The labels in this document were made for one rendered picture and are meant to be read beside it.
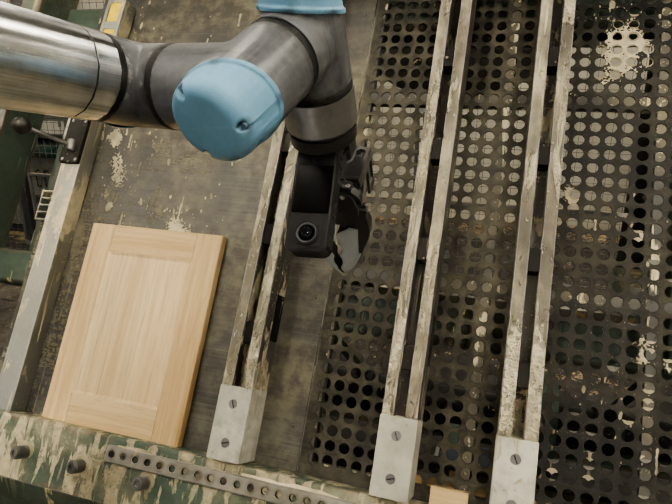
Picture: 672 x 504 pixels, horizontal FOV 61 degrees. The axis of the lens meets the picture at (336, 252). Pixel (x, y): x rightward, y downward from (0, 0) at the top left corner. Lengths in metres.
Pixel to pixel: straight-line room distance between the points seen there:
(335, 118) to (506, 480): 0.61
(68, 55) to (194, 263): 0.74
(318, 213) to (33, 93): 0.27
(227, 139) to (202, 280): 0.72
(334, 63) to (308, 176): 0.12
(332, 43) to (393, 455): 0.65
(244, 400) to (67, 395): 0.41
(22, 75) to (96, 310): 0.85
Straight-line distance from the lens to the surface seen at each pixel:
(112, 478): 1.18
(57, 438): 1.25
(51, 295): 1.36
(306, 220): 0.58
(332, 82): 0.55
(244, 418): 1.02
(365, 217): 0.64
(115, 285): 1.26
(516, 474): 0.94
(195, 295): 1.15
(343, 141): 0.59
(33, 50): 0.47
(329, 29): 0.53
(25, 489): 1.31
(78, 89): 0.50
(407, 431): 0.95
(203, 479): 1.08
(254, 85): 0.45
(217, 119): 0.45
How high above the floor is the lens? 1.57
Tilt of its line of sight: 19 degrees down
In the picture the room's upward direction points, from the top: straight up
